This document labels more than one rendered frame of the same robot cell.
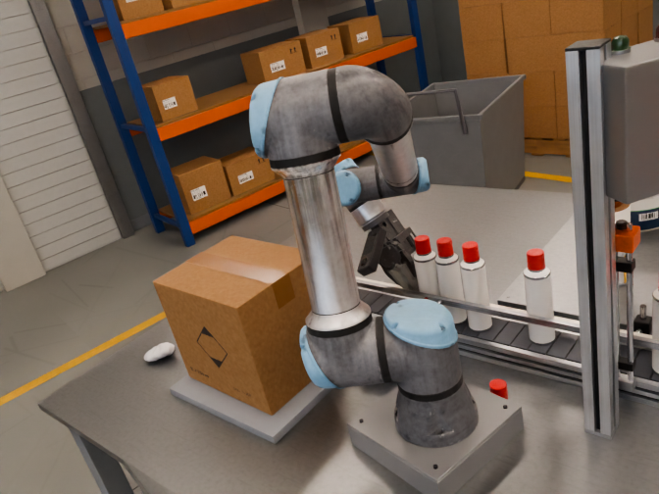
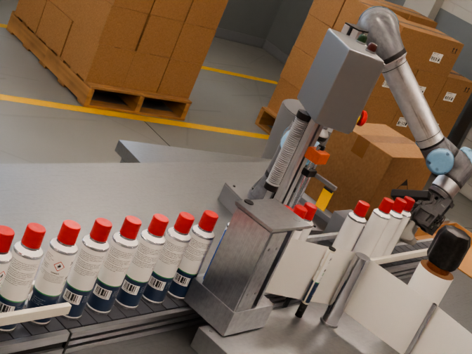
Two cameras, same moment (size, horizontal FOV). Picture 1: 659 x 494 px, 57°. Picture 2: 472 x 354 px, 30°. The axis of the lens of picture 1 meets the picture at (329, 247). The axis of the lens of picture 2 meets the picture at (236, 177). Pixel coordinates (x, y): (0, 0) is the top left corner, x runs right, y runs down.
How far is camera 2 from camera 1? 251 cm
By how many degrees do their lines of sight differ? 73
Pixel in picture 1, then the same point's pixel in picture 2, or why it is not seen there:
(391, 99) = (371, 33)
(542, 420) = not seen: hidden behind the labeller
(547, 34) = not seen: outside the picture
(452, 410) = (260, 184)
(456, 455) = (239, 194)
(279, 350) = (333, 169)
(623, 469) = (215, 243)
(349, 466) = not seen: hidden behind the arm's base
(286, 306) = (355, 155)
